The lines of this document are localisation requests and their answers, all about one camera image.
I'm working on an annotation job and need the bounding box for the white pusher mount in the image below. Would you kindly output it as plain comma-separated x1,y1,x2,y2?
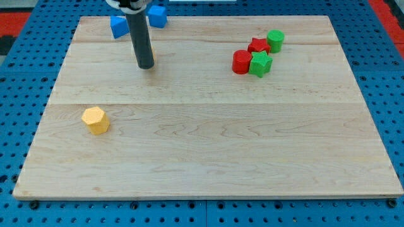
105,0,148,15

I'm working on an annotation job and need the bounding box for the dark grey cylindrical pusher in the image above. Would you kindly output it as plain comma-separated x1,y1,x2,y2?
126,11,155,69

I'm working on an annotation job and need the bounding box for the yellow hexagon block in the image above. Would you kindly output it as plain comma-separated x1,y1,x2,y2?
81,106,110,135

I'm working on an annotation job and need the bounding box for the blue triangle block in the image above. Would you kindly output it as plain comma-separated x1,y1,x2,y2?
110,16,129,39

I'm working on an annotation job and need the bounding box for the blue cube block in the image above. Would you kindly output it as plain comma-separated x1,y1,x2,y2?
148,6,167,28

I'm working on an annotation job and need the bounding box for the yellow block behind pusher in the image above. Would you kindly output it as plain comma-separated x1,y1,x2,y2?
151,47,157,63

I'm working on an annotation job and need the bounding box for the red cylinder block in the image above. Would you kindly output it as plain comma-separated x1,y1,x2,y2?
232,50,252,74

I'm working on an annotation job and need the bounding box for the wooden board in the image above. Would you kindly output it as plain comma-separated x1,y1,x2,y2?
13,16,403,201

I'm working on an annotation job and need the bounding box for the red star block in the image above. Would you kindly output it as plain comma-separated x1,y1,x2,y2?
247,38,271,54

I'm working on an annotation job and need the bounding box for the green star block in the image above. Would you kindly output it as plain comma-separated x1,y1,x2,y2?
248,50,273,78

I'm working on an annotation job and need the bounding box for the green cylinder block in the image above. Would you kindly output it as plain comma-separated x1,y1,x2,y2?
266,30,285,53

